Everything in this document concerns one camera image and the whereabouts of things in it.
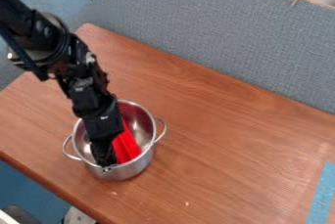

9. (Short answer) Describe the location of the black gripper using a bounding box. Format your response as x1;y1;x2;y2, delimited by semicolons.
71;94;124;167

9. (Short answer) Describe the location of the red plastic block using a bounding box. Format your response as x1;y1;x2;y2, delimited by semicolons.
112;123;141;163

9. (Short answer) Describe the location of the metal pot with handles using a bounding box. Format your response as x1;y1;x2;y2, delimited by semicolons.
61;100;167;181

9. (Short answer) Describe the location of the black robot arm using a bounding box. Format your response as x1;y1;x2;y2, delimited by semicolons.
0;0;124;167

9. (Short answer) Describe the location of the white object under table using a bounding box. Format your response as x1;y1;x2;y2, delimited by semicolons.
63;207;96;224

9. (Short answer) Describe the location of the dark object bottom left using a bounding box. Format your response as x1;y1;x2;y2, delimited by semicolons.
1;204;41;224

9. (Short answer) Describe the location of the grey fabric divider panel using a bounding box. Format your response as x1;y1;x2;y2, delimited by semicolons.
90;0;335;114

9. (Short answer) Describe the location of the blue tape strip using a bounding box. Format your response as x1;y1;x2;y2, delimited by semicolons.
307;162;335;224

